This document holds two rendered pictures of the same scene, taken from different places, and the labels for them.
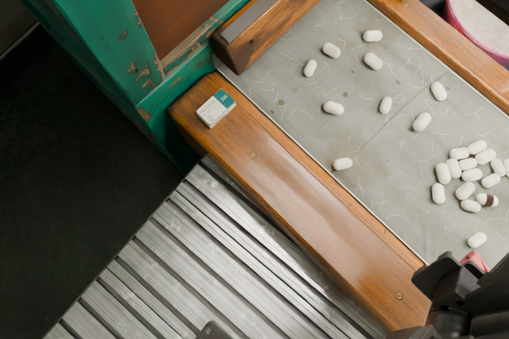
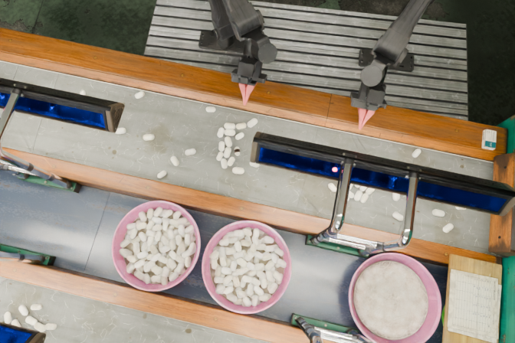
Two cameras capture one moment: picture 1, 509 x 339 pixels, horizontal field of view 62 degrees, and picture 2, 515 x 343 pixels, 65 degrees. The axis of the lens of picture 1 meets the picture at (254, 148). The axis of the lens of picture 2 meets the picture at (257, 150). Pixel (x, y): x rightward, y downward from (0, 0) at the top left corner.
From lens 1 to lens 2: 1.00 m
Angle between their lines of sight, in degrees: 31
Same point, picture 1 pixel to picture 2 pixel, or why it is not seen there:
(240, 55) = (503, 158)
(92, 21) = not seen: outside the picture
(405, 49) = (426, 233)
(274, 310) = (391, 89)
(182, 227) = (451, 97)
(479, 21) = (399, 279)
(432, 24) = (425, 250)
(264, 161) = (450, 131)
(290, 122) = (451, 159)
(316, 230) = (408, 116)
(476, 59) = not seen: hidden behind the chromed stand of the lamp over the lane
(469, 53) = not seen: hidden behind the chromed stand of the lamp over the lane
